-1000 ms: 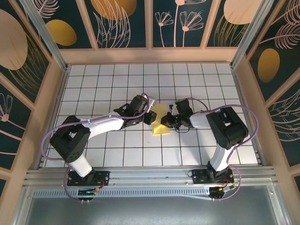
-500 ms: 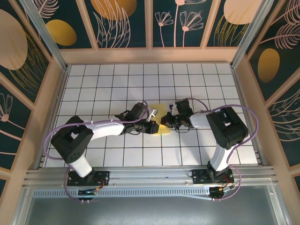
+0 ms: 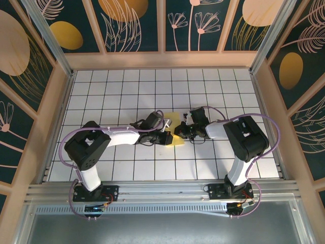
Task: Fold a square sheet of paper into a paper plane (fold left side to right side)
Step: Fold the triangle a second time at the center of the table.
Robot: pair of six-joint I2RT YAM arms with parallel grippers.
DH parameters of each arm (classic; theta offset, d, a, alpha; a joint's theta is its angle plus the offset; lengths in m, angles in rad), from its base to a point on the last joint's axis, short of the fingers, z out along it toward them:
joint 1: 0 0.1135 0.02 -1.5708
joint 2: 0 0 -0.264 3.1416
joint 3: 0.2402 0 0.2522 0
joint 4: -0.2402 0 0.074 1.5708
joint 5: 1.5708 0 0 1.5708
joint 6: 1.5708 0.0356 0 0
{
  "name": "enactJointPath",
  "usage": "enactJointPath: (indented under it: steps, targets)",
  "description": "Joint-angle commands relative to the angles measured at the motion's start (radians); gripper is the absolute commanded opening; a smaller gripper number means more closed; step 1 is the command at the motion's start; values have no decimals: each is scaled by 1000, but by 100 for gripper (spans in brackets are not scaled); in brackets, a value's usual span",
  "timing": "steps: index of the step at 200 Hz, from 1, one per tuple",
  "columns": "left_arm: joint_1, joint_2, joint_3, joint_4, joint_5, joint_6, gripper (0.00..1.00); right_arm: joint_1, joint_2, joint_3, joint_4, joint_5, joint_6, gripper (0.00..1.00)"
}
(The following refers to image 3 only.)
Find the yellow cloth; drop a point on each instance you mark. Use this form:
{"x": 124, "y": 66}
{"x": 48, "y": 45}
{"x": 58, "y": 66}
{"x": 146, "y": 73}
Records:
{"x": 175, "y": 117}

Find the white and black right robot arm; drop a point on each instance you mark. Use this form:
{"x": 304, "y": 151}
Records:
{"x": 215, "y": 130}

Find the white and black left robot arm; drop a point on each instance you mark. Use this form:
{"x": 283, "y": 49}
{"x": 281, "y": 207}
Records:
{"x": 122, "y": 137}

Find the small controller circuit board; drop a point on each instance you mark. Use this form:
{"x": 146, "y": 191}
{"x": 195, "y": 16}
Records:
{"x": 95, "y": 208}
{"x": 240, "y": 206}

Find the grey metal panel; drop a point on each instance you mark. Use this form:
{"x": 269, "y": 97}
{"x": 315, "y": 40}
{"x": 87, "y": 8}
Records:
{"x": 162, "y": 228}

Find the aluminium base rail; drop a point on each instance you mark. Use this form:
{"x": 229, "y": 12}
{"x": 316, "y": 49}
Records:
{"x": 162, "y": 190}

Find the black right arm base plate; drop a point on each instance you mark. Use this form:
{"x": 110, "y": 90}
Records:
{"x": 215, "y": 193}

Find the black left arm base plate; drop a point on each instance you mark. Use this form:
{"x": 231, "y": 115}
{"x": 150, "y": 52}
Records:
{"x": 111, "y": 190}

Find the aluminium side rail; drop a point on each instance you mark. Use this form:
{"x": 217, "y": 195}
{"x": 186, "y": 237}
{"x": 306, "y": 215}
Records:
{"x": 262, "y": 101}
{"x": 63, "y": 101}

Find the aluminium corner post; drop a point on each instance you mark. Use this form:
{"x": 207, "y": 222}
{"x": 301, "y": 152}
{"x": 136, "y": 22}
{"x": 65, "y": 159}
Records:
{"x": 49, "y": 38}
{"x": 273, "y": 38}

